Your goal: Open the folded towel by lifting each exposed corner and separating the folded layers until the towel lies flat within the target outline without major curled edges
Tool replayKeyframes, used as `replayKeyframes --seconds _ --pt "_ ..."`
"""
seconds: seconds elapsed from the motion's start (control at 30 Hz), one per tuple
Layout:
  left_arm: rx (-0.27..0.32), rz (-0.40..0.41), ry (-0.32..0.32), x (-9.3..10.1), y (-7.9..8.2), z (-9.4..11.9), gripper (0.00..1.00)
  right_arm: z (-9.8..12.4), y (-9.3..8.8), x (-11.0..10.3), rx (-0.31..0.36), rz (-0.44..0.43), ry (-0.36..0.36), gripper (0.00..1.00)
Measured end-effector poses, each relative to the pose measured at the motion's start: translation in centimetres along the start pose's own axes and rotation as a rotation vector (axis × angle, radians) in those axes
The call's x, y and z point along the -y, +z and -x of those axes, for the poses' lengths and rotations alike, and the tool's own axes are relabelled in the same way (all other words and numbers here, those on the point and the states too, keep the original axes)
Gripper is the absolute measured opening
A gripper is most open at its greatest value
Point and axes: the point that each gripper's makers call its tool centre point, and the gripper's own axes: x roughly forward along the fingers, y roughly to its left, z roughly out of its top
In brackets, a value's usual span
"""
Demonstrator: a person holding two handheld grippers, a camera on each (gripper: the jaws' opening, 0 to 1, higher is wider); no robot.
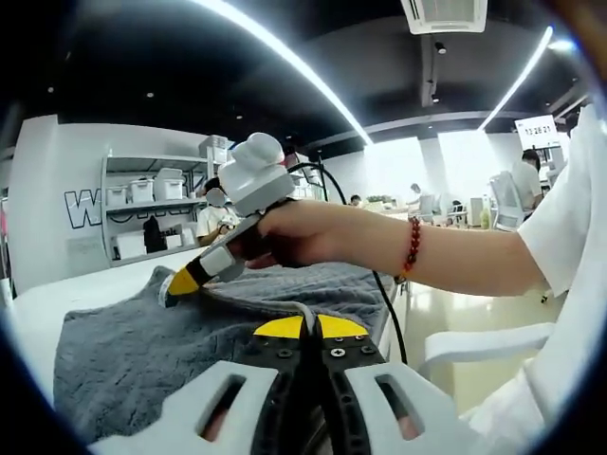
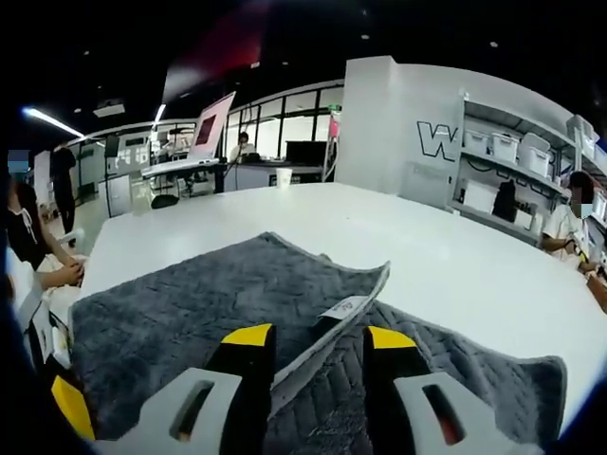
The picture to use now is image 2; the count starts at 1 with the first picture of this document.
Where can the white rectangular box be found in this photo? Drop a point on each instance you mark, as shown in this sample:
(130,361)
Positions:
(478,198)

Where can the black framed glass partition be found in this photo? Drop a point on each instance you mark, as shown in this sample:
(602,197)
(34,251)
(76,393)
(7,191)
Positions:
(299,123)

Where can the black bag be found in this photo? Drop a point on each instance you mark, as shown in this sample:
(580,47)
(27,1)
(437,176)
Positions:
(504,201)

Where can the pink hanging cloth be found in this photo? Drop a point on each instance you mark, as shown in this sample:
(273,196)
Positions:
(335,127)

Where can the black monitor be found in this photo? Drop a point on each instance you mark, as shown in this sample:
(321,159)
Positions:
(306,151)

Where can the white paper cup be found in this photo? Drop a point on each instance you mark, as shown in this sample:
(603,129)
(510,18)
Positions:
(283,177)

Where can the row of white storage boxes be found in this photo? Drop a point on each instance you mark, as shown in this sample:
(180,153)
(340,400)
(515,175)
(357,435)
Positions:
(503,146)

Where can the large red hanging screen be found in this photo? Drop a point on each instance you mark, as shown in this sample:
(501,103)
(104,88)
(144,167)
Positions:
(218,61)

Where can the wooden tray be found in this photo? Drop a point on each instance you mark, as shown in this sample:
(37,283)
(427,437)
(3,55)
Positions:
(598,294)

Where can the grey metal storage shelf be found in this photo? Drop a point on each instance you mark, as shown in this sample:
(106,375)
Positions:
(517,119)

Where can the grey towel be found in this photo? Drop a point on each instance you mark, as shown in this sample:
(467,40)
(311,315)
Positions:
(189,303)

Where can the white ceiling projector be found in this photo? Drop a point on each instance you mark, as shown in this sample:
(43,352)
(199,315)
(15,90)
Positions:
(109,108)

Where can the black stool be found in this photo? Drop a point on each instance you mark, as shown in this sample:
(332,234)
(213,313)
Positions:
(165,201)

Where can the straight ceiling light strip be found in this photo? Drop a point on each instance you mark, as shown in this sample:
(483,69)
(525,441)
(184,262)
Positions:
(160,115)
(52,123)

